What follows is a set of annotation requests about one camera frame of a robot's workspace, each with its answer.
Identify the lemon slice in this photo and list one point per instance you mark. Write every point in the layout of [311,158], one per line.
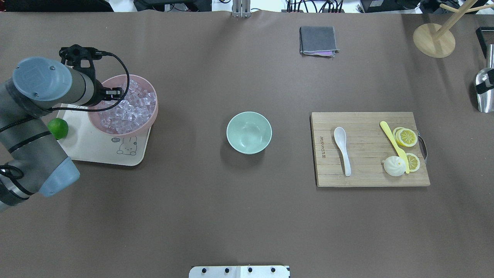
[414,162]
[405,137]

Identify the green lime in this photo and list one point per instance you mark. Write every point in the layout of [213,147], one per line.
[59,128]

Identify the mint green bowl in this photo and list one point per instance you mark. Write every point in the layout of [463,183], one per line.
[249,132]

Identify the bamboo cutting board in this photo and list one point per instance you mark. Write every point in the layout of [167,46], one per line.
[367,147]

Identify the cream rabbit tray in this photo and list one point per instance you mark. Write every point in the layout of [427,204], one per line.
[87,142]

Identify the pink bowl of ice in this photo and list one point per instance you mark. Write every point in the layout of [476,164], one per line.
[134,114]

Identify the white ceramic spoon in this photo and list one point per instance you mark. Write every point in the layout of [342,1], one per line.
[341,141]

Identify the grey folded cloth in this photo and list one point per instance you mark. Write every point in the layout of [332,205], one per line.
[318,41]

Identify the metal ice scoop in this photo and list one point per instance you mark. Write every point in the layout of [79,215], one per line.
[484,84]

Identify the white steamed bun toy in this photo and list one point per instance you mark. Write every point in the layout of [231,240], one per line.
[394,166]

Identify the lemon slice upper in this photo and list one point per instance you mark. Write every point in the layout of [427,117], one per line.
[405,137]

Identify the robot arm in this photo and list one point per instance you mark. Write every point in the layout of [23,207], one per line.
[38,87]

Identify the wooden mug tree stand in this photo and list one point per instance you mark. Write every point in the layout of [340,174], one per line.
[436,40]

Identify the yellow plastic knife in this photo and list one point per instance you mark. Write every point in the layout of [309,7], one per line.
[400,152]

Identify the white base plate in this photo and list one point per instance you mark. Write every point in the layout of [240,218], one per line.
[245,271]

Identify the lemon slice lower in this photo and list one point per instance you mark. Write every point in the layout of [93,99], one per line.
[414,162]

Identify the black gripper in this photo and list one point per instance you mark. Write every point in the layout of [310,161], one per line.
[97,94]

